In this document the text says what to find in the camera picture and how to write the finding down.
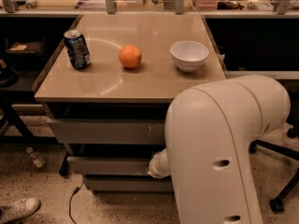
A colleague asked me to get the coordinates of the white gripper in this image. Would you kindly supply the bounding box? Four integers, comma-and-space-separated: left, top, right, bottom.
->
148, 151, 171, 178

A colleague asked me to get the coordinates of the grey drawer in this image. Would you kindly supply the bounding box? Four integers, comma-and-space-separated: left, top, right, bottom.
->
67, 157, 150, 175
48, 119, 164, 145
83, 176, 173, 192

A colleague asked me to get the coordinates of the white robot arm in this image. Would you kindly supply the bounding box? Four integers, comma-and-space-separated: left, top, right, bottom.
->
149, 76, 291, 224

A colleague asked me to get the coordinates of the grey bottom drawer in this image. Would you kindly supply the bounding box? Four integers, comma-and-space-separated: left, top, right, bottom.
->
83, 176, 173, 192

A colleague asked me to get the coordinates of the grey drawer cabinet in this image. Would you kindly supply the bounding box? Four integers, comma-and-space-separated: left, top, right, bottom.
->
32, 12, 228, 195

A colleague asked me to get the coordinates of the grey top drawer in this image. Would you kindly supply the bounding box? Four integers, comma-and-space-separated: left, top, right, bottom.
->
48, 119, 164, 145

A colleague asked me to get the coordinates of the orange fruit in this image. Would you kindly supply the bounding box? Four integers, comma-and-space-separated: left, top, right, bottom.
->
119, 45, 142, 69

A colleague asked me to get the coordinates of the white bowl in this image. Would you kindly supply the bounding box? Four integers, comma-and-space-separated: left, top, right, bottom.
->
170, 40, 209, 72

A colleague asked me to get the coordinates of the clear plastic bottle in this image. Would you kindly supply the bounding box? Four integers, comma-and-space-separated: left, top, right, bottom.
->
26, 147, 46, 168

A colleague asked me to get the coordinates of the white sneaker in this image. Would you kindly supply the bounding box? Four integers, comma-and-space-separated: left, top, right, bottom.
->
0, 197, 41, 224

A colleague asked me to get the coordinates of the blue soda can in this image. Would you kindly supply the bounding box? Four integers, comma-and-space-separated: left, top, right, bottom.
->
64, 30, 91, 69

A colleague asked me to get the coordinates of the black cable on floor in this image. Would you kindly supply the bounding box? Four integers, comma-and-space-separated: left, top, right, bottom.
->
68, 184, 84, 224

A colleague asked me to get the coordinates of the black table frame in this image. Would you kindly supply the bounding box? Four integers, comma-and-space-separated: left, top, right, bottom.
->
0, 91, 71, 176

